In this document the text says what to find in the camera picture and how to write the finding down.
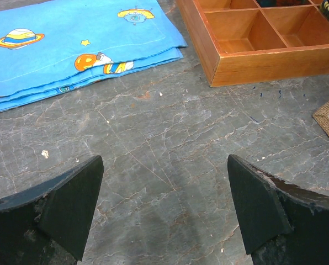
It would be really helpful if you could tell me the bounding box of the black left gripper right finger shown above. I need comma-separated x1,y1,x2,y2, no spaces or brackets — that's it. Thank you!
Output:
227,155,329,264

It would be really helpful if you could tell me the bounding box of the blue patterned folded cloth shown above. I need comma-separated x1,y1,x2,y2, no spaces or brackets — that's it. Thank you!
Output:
0,1,186,112

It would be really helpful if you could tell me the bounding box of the orange wooden compartment tray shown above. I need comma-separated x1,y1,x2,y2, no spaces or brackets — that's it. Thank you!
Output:
177,1,329,87

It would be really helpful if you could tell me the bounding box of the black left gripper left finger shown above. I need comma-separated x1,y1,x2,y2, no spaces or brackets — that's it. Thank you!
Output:
0,155,104,264

